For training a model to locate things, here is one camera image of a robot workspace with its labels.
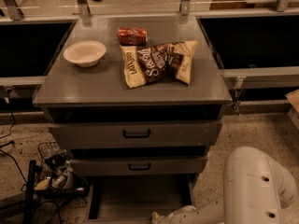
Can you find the grey bottom drawer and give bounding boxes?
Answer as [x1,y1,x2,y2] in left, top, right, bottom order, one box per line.
[84,175,193,224]

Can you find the grey middle drawer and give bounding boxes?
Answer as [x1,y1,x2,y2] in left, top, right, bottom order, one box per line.
[70,156,207,176]

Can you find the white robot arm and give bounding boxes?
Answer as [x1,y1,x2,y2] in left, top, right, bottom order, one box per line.
[151,147,297,224]

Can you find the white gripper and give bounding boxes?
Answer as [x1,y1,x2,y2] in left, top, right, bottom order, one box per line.
[151,205,196,224]

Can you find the red soda can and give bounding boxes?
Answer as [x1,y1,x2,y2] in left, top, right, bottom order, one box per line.
[118,27,148,46]

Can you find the metal railing frame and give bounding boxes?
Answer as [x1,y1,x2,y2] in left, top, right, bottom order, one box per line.
[0,0,299,117]

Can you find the grey drawer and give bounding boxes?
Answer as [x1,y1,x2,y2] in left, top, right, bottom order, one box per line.
[70,156,207,176]
[84,175,193,224]
[50,121,222,149]

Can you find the black stand post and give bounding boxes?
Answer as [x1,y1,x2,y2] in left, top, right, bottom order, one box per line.
[22,160,36,224]

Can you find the grey drawer cabinet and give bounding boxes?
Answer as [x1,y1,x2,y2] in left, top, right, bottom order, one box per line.
[32,14,233,179]

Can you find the grey top drawer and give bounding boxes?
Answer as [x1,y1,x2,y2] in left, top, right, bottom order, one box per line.
[50,121,222,149]

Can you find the black floor cables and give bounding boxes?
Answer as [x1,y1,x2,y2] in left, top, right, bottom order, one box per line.
[0,109,90,224]

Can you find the white paper bowl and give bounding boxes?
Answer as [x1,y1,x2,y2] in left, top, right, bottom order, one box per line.
[64,40,107,67]

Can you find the wire basket with items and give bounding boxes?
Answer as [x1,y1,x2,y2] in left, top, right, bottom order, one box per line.
[35,142,87,197]

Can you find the brown and cream chip bag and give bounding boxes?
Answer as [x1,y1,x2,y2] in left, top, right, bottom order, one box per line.
[121,40,197,89]

